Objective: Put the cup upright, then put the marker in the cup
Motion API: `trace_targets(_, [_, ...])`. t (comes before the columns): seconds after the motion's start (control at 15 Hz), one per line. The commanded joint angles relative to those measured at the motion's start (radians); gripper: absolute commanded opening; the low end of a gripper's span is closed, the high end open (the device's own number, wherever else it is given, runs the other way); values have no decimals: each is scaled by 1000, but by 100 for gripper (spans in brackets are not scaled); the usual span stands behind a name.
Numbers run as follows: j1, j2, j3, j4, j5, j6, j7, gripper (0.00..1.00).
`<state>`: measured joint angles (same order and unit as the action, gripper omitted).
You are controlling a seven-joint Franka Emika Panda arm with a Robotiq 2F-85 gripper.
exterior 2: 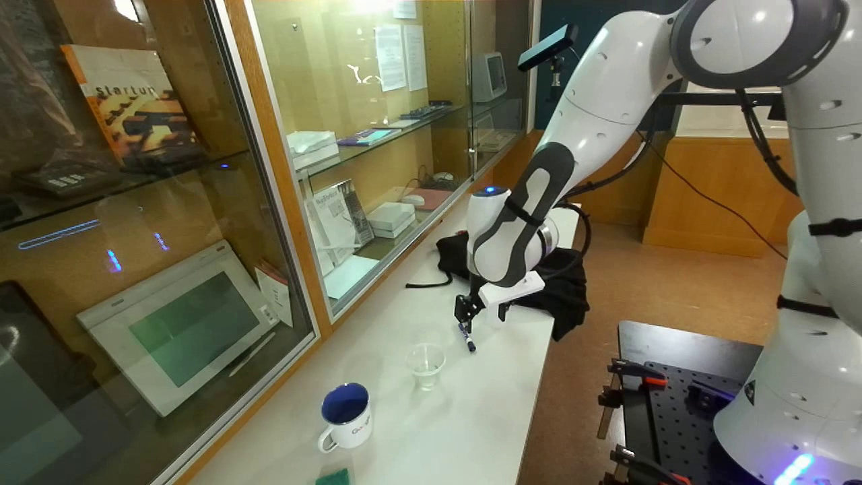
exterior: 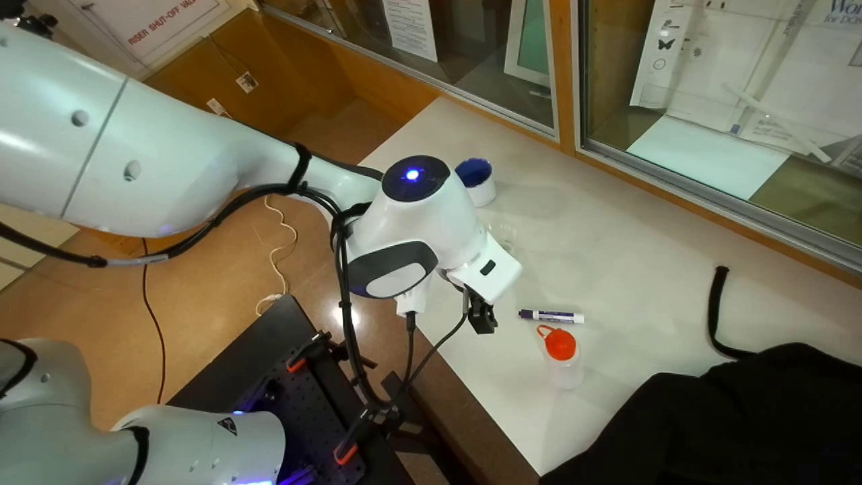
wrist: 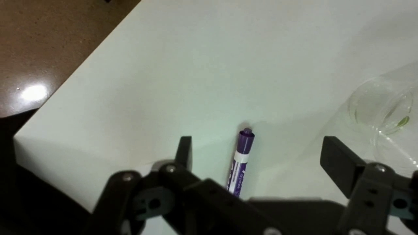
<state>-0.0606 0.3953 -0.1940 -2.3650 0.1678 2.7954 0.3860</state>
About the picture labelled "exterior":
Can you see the wooden display cabinet frame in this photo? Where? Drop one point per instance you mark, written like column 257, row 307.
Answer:
column 563, row 72

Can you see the white mug blue inside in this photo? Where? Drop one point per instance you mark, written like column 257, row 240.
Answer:
column 474, row 179

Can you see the orange black bar clamp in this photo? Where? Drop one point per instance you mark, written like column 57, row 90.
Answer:
column 358, row 441
column 304, row 353

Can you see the black perforated breadboard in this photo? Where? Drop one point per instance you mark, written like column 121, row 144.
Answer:
column 304, row 433

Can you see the white sign red text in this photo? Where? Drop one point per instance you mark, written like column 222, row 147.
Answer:
column 157, row 27

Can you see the black cloth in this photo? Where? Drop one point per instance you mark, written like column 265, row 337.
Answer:
column 743, row 420

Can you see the black equipment base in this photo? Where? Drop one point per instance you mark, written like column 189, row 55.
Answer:
column 258, row 345

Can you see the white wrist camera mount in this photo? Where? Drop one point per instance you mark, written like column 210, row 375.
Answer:
column 488, row 268

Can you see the white standing booklet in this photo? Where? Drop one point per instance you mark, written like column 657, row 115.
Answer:
column 664, row 55

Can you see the white printed paper sheet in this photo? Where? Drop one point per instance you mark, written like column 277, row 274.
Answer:
column 409, row 27

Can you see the white device green screen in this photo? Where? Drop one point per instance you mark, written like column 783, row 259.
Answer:
column 528, row 42

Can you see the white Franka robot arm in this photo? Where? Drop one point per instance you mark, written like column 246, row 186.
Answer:
column 177, row 162

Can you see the flat white paper sheet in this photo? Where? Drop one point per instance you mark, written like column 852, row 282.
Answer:
column 709, row 158

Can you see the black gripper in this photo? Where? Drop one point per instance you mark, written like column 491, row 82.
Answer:
column 479, row 302

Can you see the white bottle orange cap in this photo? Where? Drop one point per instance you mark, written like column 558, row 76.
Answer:
column 558, row 345

